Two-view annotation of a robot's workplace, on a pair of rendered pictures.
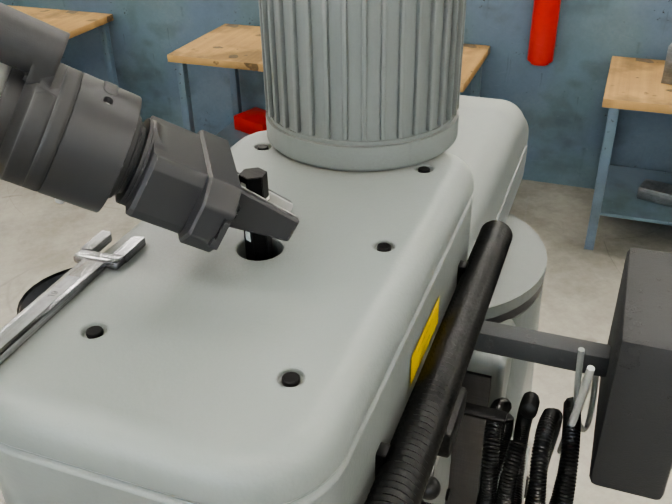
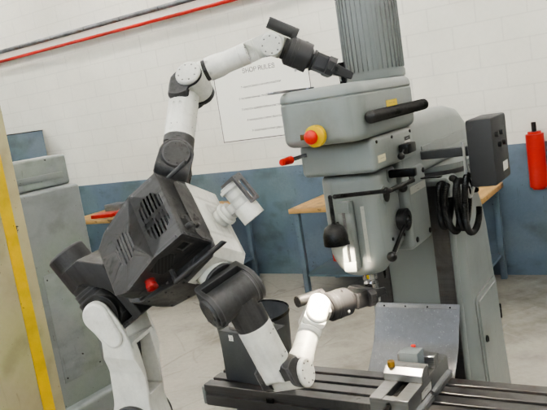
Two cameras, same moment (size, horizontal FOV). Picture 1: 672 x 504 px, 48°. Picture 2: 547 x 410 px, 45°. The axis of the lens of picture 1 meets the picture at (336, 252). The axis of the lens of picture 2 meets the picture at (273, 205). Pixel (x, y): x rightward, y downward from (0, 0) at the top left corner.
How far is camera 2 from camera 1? 1.54 m
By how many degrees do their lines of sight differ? 25
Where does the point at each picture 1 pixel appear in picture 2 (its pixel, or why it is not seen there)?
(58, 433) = (302, 93)
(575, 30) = not seen: outside the picture
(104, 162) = (307, 53)
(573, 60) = not seen: outside the picture
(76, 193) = (300, 62)
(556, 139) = not seen: outside the picture
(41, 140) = (295, 48)
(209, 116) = (315, 259)
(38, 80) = (293, 37)
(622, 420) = (474, 153)
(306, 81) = (355, 56)
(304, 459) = (354, 85)
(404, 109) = (383, 59)
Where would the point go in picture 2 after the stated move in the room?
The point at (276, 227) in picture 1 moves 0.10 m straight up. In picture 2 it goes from (347, 74) to (343, 40)
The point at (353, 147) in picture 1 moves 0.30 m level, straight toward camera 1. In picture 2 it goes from (369, 71) to (364, 70)
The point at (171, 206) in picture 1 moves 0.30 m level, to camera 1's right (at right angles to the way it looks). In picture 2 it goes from (321, 63) to (426, 46)
